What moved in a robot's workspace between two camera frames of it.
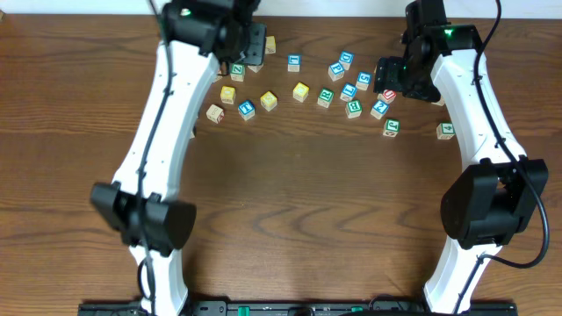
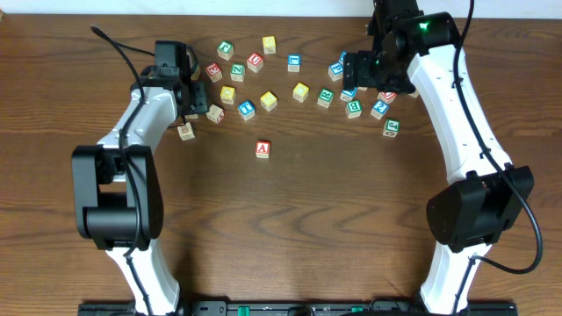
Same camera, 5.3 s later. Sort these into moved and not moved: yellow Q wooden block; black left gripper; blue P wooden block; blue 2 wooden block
Moved: black left gripper
Not moved: blue P wooden block; yellow Q wooden block; blue 2 wooden block
